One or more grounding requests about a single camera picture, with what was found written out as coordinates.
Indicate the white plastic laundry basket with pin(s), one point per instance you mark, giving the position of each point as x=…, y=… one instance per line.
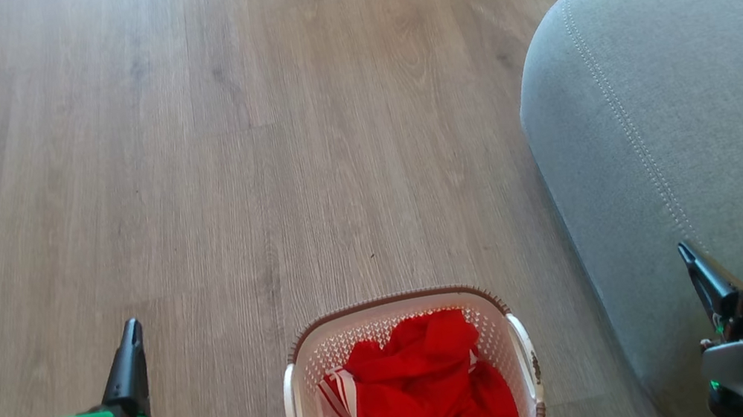
x=502, y=337

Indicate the red garment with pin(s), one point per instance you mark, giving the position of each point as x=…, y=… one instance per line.
x=425, y=396

